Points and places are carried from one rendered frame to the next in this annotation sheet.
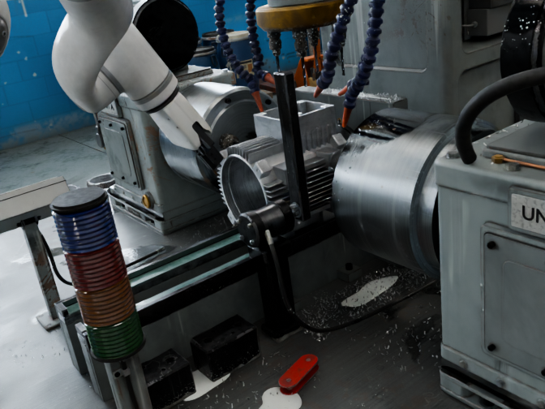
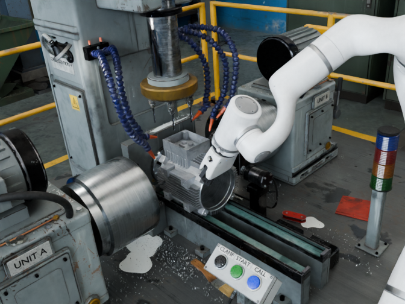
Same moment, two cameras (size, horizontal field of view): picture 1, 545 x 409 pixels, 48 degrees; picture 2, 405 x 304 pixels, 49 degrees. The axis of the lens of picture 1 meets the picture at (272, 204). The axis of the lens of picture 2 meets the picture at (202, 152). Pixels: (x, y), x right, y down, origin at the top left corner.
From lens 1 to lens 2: 1.80 m
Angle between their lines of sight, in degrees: 87
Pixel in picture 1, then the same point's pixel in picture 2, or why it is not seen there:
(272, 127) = (200, 148)
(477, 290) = (302, 137)
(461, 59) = not seen: hidden behind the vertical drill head
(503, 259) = (313, 119)
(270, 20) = (191, 90)
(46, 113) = not seen: outside the picture
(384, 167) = (267, 122)
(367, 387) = (295, 201)
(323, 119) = (191, 137)
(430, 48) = not seen: hidden behind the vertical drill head
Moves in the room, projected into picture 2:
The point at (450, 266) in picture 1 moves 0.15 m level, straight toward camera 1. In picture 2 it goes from (296, 136) to (337, 136)
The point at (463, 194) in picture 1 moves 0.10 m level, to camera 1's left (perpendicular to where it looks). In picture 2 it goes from (301, 108) to (311, 119)
